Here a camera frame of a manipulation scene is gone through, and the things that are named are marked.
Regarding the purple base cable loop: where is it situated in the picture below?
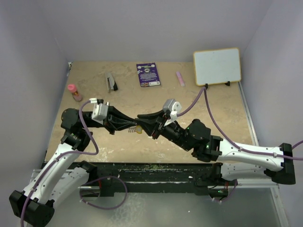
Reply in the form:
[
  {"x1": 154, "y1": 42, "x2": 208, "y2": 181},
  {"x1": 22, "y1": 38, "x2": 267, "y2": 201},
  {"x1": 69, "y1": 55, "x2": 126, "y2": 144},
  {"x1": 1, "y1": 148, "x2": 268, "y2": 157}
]
[{"x1": 79, "y1": 175, "x2": 128, "y2": 210}]

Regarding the pink eraser stick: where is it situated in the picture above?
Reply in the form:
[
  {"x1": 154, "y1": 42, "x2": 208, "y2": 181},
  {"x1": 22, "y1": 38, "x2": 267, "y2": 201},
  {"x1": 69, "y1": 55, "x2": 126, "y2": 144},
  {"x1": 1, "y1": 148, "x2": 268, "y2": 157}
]
[{"x1": 176, "y1": 71, "x2": 185, "y2": 87}]

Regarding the pink capped small bottle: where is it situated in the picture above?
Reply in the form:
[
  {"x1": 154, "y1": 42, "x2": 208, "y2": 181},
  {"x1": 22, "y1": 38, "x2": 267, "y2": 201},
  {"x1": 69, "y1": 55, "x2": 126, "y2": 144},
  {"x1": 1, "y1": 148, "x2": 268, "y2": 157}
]
[{"x1": 67, "y1": 84, "x2": 82, "y2": 102}]

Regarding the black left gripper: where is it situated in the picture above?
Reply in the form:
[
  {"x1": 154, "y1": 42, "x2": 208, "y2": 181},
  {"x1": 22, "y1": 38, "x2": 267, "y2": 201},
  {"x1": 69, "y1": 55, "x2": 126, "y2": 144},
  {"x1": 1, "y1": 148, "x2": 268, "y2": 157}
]
[{"x1": 82, "y1": 102, "x2": 139, "y2": 135}]

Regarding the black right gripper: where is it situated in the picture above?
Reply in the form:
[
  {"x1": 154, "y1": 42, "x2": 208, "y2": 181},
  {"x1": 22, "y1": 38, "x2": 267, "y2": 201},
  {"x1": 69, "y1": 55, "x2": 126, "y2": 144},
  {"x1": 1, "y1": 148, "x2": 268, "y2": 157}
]
[{"x1": 134, "y1": 109, "x2": 193, "y2": 151}]

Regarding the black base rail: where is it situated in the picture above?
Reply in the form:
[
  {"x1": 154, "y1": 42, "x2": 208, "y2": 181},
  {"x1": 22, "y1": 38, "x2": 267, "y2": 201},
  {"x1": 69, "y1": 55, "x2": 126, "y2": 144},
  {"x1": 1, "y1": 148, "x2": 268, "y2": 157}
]
[{"x1": 59, "y1": 161, "x2": 240, "y2": 198}]

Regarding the key with yellow tag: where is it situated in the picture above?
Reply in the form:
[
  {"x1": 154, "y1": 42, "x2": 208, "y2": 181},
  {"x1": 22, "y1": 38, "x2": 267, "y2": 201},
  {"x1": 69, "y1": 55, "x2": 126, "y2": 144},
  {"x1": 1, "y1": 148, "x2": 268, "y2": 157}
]
[{"x1": 136, "y1": 126, "x2": 143, "y2": 134}]

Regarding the grey black stapler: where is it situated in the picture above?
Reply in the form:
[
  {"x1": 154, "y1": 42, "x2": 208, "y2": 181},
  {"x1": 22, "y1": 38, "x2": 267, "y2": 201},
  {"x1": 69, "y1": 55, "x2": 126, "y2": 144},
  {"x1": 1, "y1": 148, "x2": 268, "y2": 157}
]
[{"x1": 105, "y1": 72, "x2": 118, "y2": 93}]

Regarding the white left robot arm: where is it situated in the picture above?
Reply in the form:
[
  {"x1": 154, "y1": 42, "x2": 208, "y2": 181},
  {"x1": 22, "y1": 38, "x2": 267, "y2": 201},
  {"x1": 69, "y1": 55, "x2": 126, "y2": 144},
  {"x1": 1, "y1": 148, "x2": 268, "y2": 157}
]
[{"x1": 9, "y1": 103, "x2": 135, "y2": 227}]

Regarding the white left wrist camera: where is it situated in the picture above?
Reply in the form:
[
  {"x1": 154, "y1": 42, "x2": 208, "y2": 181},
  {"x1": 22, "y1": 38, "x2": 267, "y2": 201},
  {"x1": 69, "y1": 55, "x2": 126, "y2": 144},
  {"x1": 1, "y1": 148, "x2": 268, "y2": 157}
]
[{"x1": 90, "y1": 98, "x2": 108, "y2": 120}]

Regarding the purple printed card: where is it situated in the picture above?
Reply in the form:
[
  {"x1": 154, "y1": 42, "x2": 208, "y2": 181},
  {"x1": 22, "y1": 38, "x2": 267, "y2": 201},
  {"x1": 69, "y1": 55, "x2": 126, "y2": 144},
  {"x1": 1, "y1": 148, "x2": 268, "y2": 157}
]
[{"x1": 136, "y1": 62, "x2": 161, "y2": 87}]

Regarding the small whiteboard on stand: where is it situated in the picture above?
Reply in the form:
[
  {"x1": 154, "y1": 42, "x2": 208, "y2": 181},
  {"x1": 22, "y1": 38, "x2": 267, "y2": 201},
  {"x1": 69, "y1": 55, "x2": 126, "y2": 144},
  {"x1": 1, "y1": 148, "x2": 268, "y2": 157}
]
[{"x1": 193, "y1": 47, "x2": 242, "y2": 87}]

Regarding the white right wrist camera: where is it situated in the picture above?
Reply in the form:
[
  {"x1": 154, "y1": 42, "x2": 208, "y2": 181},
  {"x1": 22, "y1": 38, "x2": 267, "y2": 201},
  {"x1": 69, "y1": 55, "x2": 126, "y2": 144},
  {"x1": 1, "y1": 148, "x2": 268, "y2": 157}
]
[{"x1": 162, "y1": 99, "x2": 182, "y2": 126}]

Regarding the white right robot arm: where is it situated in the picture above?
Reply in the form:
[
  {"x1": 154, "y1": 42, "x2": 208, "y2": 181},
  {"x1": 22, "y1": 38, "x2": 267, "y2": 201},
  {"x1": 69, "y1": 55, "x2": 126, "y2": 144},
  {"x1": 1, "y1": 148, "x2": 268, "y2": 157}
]
[{"x1": 135, "y1": 111, "x2": 296, "y2": 185}]

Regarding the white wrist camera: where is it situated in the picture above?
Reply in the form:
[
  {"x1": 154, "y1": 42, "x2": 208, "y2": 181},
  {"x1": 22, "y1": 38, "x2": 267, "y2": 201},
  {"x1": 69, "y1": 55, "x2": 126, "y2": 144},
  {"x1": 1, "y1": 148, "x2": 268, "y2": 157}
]
[
  {"x1": 90, "y1": 98, "x2": 108, "y2": 120},
  {"x1": 162, "y1": 99, "x2": 182, "y2": 126}
]

